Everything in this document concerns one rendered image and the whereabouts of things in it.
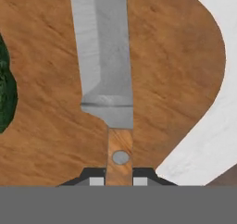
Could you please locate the wooden cutting board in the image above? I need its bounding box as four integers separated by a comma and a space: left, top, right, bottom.
0, 0, 227, 187

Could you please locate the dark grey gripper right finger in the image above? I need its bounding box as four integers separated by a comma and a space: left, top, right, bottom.
132, 167, 179, 187

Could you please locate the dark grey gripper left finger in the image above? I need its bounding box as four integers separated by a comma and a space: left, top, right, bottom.
56, 167, 107, 187

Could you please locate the wooden handled steel knife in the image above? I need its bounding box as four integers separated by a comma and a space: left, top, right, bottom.
69, 0, 134, 187

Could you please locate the dark green broccoli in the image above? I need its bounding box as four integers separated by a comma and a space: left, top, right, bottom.
0, 33, 19, 134

